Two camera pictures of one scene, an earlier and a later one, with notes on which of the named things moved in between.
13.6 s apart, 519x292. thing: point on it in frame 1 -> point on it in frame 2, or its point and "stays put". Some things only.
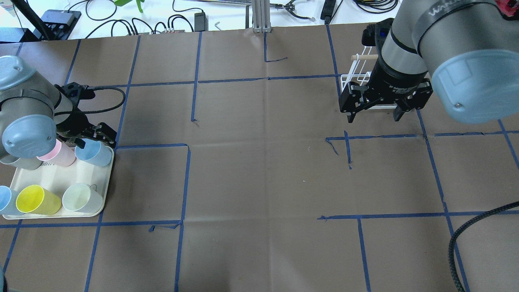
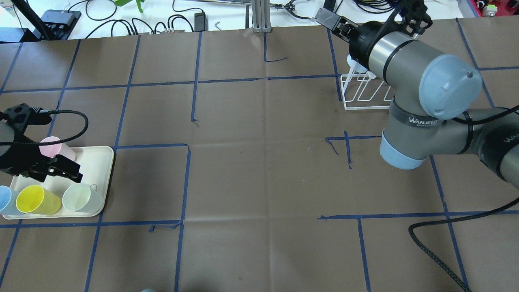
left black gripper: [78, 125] -> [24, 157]
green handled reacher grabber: [121, 3] stays put
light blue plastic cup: [95, 153] -> [354, 65]
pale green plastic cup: [81, 197] stays put
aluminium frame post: [261, 16] stays put
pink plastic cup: [62, 155] stays put
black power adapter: [201, 22] stays put
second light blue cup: [8, 198] stays put
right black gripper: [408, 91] -> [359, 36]
